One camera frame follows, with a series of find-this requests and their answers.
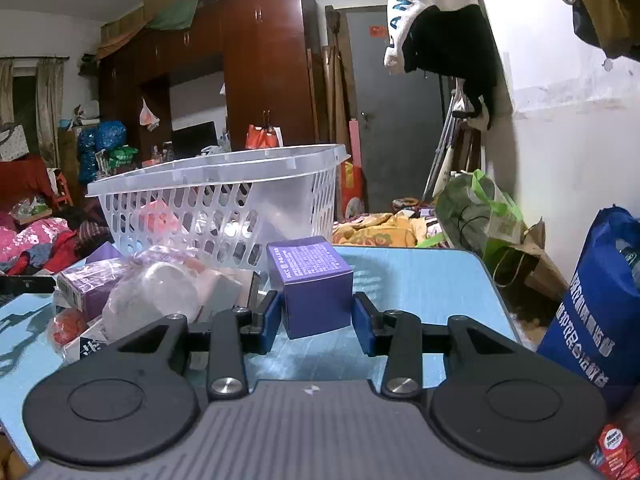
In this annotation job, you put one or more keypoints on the small pink white hanging bag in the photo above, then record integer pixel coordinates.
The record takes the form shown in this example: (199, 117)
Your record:
(148, 116)

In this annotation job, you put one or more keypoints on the brown wooden wardrobe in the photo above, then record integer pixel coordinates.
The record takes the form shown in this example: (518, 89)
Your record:
(260, 70)

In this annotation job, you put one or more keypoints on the pale pink white box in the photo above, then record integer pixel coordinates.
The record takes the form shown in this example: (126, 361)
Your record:
(221, 290)

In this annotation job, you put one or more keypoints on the dark purple square box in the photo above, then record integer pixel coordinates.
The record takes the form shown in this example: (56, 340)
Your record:
(310, 300)

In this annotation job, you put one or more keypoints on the dark red cloth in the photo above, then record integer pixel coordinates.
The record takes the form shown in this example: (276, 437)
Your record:
(92, 232)

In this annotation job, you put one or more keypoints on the green cloth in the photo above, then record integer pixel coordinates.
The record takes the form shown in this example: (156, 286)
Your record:
(175, 12)

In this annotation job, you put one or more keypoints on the orange and white hanging bag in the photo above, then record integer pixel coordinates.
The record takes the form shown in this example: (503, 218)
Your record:
(261, 137)

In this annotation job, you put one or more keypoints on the blue woven bag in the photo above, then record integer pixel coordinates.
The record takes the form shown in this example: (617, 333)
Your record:
(595, 320)

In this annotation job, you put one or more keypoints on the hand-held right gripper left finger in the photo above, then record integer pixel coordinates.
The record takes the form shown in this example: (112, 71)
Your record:
(271, 321)

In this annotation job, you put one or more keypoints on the white plastic mesh basket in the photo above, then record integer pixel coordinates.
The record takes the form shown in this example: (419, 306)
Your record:
(225, 210)

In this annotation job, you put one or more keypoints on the red cloth covered sofa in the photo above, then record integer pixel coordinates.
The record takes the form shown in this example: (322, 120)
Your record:
(25, 180)

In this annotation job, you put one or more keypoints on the red round packet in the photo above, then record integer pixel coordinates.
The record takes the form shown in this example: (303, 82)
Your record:
(67, 326)

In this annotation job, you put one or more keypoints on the yellow printed blanket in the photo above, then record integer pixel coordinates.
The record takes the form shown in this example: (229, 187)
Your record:
(375, 232)

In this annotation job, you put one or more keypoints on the wooden planks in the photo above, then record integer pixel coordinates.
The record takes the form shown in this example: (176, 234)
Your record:
(336, 75)

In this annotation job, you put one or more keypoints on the brown paper bag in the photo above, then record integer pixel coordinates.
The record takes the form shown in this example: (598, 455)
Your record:
(537, 265)

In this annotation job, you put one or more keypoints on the black monitor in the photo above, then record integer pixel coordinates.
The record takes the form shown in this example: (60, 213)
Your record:
(194, 139)

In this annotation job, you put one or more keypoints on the green plastic basket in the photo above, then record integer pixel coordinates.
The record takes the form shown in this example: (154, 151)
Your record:
(120, 156)

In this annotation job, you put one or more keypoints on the pink board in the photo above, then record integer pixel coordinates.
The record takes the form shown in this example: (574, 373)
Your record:
(354, 142)

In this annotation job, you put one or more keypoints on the pink floral bedding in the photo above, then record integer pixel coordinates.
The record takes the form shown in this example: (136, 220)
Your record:
(35, 240)

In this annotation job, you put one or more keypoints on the green and clear shopping bag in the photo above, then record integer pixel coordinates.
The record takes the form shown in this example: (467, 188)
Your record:
(480, 210)

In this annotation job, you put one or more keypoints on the patterned curtain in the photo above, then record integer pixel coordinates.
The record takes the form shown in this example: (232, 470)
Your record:
(49, 110)

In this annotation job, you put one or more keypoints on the plastic bottle in blue bag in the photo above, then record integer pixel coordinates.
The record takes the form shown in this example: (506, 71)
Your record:
(631, 265)

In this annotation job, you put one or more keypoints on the clear bag with white item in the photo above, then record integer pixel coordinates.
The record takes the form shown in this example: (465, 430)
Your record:
(150, 295)

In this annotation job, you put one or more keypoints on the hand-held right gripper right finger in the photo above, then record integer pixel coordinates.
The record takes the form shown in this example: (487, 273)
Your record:
(363, 328)

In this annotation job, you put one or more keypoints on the grey door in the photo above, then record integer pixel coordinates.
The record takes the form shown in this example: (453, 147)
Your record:
(395, 120)

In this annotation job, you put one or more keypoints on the light purple small carton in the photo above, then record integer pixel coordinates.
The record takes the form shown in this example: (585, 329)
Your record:
(87, 285)

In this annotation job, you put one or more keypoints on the red snack packet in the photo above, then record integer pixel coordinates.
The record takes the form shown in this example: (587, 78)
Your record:
(612, 452)

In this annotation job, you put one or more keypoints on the white box with dark print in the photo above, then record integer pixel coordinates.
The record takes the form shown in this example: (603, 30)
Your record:
(90, 347)

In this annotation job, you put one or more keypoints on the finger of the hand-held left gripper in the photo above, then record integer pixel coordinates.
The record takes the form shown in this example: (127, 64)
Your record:
(25, 285)

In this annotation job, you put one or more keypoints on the blue plastic bags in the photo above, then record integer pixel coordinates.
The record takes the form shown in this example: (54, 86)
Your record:
(107, 135)

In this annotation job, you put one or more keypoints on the metal crutches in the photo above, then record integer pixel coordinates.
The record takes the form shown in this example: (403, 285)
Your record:
(445, 150)

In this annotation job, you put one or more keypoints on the white and black hanging garment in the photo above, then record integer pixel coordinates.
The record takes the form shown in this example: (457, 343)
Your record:
(440, 35)

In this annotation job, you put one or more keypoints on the dark hanging bags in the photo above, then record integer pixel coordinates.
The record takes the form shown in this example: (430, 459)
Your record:
(607, 10)

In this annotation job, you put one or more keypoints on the red and yellow bag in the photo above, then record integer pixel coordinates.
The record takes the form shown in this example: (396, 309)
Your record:
(351, 190)

